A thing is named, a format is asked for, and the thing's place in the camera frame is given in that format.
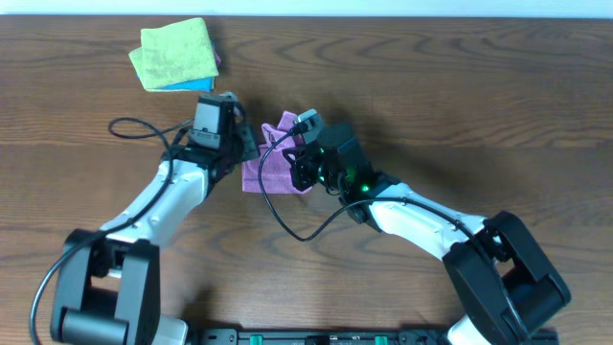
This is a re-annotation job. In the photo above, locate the purple microfiber cloth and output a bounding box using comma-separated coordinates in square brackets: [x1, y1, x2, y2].
[241, 111, 310, 195]

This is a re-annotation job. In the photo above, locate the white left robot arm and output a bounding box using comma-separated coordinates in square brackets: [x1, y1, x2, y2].
[50, 92, 258, 344]

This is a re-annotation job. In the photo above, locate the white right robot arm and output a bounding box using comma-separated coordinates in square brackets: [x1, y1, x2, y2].
[283, 124, 571, 344]

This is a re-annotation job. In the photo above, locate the blue folded cloth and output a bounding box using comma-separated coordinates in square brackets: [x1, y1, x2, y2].
[137, 70, 215, 92]

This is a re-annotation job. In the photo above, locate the green folded cloth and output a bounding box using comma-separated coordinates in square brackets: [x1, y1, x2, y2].
[128, 17, 218, 88]

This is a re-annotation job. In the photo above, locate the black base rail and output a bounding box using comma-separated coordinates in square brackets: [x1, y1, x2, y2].
[191, 327, 559, 345]

